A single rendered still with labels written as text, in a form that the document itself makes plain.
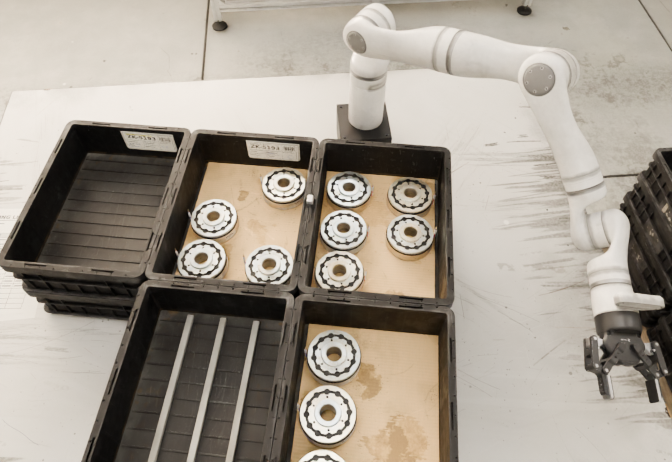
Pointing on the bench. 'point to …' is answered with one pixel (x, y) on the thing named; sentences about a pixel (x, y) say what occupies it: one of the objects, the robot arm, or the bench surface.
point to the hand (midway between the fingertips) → (631, 397)
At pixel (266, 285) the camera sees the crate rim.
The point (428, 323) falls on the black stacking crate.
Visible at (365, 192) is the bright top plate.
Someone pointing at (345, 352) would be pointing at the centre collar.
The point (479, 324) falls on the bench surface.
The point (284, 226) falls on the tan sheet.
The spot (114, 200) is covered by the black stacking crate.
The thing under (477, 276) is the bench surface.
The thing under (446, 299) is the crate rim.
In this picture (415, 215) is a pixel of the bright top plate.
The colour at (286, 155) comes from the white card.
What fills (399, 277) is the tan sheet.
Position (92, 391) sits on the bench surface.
